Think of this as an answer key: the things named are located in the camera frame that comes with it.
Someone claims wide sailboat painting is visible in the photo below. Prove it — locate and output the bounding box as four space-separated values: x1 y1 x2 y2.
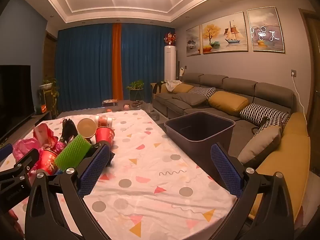
201 11 248 55

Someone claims white cable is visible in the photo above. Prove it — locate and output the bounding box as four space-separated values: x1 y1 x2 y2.
292 74 308 121

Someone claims pink plastic bag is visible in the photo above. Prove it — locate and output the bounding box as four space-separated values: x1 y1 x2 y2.
12 137 45 161

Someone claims green foam net sleeve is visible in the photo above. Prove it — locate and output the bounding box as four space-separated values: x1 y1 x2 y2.
54 134 91 171

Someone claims orange curtain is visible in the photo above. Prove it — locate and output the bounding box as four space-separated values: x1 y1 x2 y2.
111 23 124 101

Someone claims red flower ornament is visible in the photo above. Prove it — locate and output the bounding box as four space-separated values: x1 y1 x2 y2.
164 32 176 47

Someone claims grey fabric sofa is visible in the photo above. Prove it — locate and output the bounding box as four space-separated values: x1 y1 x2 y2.
151 72 310 230

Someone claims red plastic bag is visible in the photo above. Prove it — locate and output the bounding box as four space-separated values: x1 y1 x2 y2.
34 123 60 146

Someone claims brown wooden door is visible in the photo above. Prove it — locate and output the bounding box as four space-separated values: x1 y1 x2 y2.
299 8 318 140

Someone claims black strap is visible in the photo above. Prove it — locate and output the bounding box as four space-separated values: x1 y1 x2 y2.
251 116 271 135

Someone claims small landscape painting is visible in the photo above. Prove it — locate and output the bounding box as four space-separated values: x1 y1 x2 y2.
186 26 202 57

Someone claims grey plastic bin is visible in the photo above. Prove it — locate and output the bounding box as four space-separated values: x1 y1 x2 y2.
164 112 237 173

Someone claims black television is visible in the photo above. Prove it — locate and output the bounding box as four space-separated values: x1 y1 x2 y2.
0 65 35 138

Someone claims white standing air conditioner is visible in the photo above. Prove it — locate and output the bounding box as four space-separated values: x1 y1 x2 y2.
164 45 177 83

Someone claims trailing green plant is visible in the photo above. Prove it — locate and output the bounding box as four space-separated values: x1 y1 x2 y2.
39 76 60 98

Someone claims brown wooden wall panel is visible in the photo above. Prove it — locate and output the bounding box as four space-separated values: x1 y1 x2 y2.
44 31 58 81

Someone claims flat grey cushion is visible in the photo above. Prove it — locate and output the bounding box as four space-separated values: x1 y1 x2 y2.
172 93 208 106

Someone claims white cloth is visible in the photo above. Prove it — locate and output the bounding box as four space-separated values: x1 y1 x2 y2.
166 80 183 92

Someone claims patterned white tablecloth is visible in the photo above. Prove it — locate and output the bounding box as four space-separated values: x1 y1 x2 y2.
0 109 238 240

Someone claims light grey cushion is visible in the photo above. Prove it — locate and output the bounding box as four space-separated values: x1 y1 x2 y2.
237 125 282 164

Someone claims beige paper bowl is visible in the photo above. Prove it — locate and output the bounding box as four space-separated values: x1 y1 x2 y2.
77 118 97 139

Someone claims gold plant stand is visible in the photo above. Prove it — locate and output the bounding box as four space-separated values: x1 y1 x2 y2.
39 89 54 120

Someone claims small yellow cushion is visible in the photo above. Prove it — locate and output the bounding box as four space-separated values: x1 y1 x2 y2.
172 83 194 94

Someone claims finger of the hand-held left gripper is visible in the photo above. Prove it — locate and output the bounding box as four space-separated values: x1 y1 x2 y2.
0 144 14 162
0 149 41 187

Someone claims purple framed painting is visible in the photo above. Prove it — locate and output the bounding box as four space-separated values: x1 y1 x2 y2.
247 6 286 53

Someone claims plump yellow cushion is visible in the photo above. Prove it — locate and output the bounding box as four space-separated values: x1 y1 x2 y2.
208 91 250 117

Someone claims potted green plant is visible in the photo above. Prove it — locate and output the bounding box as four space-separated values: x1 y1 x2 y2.
126 80 146 103

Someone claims blue curtain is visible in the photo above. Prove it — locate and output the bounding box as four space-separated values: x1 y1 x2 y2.
121 23 176 104
57 23 116 112

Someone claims dark television cabinet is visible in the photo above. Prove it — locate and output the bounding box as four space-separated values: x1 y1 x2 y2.
0 111 53 146

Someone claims black white patterned cushion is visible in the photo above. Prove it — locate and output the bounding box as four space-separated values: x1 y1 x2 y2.
239 103 290 127
188 87 217 101
254 116 288 136

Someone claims printed red paper cup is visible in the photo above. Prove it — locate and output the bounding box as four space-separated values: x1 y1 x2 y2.
37 149 59 176

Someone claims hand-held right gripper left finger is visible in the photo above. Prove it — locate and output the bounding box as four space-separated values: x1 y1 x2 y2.
25 144 112 240

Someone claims black plastic bag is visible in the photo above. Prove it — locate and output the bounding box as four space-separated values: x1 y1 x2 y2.
60 118 77 143

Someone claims large yellow seat cushion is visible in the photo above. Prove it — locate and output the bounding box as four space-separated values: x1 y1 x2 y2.
246 112 310 221

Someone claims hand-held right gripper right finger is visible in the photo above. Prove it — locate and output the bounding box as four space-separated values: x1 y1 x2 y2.
207 142 295 240

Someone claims dark coffee table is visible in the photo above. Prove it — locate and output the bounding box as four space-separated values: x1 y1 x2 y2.
100 99 152 113

